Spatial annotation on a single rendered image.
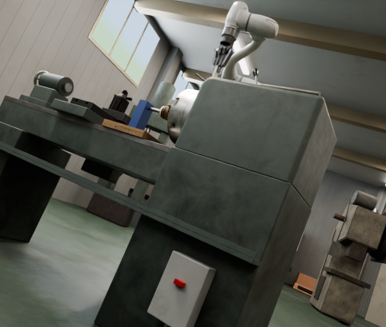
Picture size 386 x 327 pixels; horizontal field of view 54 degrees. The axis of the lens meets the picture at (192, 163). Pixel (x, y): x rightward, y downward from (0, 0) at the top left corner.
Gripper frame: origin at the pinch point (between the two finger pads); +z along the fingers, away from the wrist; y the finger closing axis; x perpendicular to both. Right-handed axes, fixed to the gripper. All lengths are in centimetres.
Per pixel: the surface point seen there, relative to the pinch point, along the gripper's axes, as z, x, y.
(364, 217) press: 6, -605, 41
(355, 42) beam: -210, -354, 70
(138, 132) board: 47, 25, 14
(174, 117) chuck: 33.5, 18.5, -0.1
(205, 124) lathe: 34.5, 23.1, -24.2
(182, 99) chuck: 23.6, 17.9, -0.2
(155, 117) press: -38, -352, 396
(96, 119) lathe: 46, 24, 52
